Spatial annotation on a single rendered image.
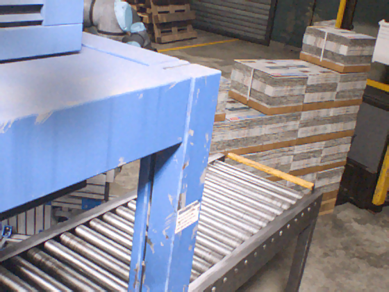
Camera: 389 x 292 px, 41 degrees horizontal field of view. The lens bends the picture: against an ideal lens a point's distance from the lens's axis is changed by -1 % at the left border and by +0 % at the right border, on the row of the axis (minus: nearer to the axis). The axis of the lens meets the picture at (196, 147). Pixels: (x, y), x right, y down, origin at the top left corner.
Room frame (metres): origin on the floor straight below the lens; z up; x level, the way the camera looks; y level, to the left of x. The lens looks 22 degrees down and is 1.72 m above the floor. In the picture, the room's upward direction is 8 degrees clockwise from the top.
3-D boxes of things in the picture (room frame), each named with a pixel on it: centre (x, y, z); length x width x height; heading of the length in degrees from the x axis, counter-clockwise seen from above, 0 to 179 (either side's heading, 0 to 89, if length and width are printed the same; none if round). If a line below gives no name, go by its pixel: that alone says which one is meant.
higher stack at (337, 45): (3.49, -0.84, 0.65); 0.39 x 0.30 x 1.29; 39
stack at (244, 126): (3.04, -0.28, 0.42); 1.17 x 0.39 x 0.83; 129
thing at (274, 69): (3.13, -0.38, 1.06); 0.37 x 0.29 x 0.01; 38
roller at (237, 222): (1.75, -0.08, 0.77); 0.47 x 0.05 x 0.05; 58
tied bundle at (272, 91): (3.12, -0.38, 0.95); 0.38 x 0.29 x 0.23; 38
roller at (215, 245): (1.58, 0.02, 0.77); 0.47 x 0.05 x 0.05; 58
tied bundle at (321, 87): (3.31, -0.61, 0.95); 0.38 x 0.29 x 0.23; 38
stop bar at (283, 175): (2.14, -0.34, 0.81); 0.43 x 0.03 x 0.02; 58
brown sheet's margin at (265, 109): (3.12, -0.38, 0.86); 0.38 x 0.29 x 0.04; 38
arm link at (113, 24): (2.10, 0.41, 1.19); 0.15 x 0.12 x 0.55; 82
